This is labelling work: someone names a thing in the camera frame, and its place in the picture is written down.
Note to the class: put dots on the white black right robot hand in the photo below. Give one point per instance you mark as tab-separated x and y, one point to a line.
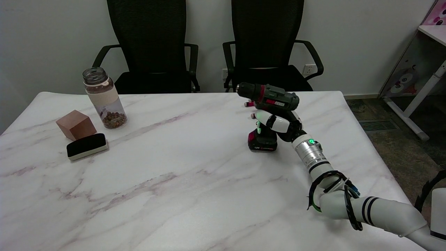
278	122

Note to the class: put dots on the dark green power screwdriver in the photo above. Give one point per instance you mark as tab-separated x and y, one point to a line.
275	97

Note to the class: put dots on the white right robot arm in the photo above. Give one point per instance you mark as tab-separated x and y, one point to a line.
348	202

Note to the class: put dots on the black mesh office chair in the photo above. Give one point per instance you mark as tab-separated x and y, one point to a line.
266	42
150	42

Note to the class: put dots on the floor vent grille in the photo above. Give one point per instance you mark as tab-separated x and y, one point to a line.
378	124

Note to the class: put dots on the grey panel with cartoon print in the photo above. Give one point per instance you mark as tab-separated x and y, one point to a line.
411	66

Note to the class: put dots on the glass jar with nuts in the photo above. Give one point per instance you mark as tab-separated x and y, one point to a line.
104	97

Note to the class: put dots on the pink cartoon poster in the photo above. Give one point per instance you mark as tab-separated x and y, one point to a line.
437	14

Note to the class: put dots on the black whiteboard eraser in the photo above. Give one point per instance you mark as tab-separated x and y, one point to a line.
86	145

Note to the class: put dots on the brown wooden cube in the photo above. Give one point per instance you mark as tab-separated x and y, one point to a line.
76	124

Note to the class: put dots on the white wall power outlet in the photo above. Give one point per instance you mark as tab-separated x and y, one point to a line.
224	73
309	69

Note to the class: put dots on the white desk with metal frame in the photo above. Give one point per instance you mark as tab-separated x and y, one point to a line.
418	101

